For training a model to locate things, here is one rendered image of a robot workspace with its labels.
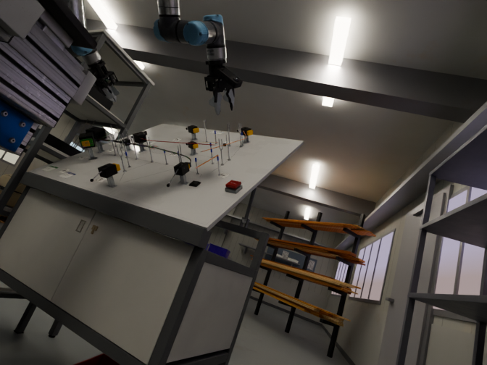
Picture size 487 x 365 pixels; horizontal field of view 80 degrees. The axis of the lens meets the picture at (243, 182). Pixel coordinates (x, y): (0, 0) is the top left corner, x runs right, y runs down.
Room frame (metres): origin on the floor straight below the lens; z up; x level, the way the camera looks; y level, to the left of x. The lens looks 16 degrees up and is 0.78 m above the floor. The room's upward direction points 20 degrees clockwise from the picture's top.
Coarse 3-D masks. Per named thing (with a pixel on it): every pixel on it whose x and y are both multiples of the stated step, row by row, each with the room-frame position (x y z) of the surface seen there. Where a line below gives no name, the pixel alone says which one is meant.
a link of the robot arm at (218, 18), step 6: (204, 18) 0.88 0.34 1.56; (210, 18) 0.87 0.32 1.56; (216, 18) 0.87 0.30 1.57; (216, 24) 0.88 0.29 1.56; (222, 24) 0.89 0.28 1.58; (222, 30) 0.91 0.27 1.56; (222, 36) 0.92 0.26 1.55; (216, 42) 0.92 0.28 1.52; (222, 42) 0.93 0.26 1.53; (210, 48) 0.94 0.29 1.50
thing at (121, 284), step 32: (96, 224) 1.31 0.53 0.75; (128, 224) 1.23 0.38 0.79; (96, 256) 1.27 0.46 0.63; (128, 256) 1.19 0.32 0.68; (160, 256) 1.12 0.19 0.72; (64, 288) 1.31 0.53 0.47; (96, 288) 1.23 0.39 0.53; (128, 288) 1.16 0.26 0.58; (160, 288) 1.10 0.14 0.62; (96, 320) 1.20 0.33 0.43; (128, 320) 1.13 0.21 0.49; (160, 320) 1.07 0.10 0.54; (128, 352) 1.11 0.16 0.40
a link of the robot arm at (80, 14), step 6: (72, 0) 0.94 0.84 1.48; (78, 0) 0.95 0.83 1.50; (72, 6) 0.95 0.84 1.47; (78, 6) 0.95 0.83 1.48; (84, 6) 0.98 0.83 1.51; (78, 12) 0.96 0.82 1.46; (84, 12) 0.98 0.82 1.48; (78, 18) 0.97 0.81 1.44; (84, 18) 0.99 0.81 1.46; (84, 24) 0.99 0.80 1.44; (66, 48) 1.04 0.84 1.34; (72, 48) 1.01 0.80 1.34; (78, 48) 1.00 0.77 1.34; (84, 48) 1.01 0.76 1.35; (72, 54) 1.06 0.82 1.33; (78, 54) 1.04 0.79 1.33; (84, 54) 1.04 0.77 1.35
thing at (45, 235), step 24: (24, 216) 1.55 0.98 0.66; (48, 216) 1.47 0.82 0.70; (72, 216) 1.39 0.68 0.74; (0, 240) 1.59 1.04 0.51; (24, 240) 1.50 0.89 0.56; (48, 240) 1.42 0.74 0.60; (72, 240) 1.35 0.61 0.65; (0, 264) 1.54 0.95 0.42; (24, 264) 1.46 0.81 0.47; (48, 264) 1.39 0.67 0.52; (48, 288) 1.35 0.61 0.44
